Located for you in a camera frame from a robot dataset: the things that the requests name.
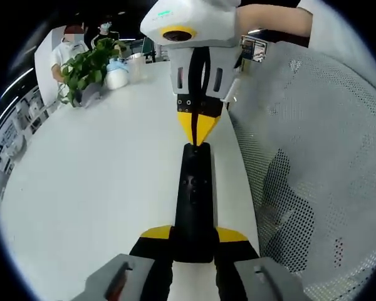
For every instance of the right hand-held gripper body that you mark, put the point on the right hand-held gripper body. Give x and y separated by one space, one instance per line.
206 19

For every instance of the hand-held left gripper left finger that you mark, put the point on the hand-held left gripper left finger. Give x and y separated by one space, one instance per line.
144 269

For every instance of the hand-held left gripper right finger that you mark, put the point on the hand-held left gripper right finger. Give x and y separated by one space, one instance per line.
247 276

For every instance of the black remote control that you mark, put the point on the black remote control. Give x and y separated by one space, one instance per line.
192 219

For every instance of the clear glass jar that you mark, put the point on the clear glass jar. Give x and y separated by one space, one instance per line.
135 67

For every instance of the white spray bottle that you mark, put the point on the white spray bottle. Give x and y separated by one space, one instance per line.
116 78

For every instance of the green potted plant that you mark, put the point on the green potted plant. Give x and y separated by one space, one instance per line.
87 69

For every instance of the white mesh chair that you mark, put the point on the white mesh chair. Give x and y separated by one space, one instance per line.
332 125

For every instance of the white square pillar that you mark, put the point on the white square pillar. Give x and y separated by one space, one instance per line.
44 72

